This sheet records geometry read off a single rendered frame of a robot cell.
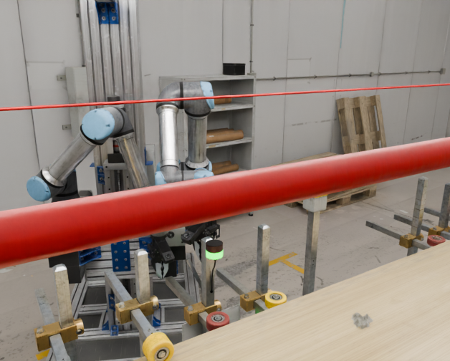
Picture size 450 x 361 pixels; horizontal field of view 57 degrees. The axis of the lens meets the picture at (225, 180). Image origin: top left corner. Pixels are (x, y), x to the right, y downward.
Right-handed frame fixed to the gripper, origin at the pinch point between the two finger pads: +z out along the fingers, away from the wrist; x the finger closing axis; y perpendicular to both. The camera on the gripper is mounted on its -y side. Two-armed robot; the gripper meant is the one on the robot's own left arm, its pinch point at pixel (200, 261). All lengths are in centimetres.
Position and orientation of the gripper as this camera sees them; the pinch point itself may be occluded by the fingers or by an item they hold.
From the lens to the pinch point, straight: 165.7
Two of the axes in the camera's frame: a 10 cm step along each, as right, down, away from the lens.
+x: -7.8, -1.9, 5.9
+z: -0.1, 9.6, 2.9
